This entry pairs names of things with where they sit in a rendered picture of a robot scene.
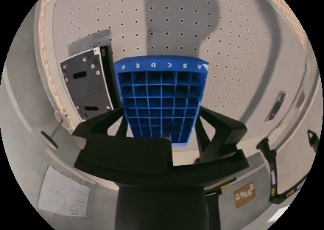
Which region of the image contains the blue tube carrier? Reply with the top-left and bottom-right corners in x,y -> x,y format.
113,55 -> 209,147

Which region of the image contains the white vial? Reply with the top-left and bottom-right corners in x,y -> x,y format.
162,133 -> 172,142

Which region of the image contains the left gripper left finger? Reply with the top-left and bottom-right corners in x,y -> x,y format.
75,106 -> 128,136

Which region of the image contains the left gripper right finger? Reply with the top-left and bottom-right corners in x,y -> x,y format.
194,106 -> 247,163

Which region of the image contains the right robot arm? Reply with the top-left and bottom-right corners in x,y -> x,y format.
256,139 -> 310,204

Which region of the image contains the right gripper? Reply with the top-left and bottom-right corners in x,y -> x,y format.
307,130 -> 317,151

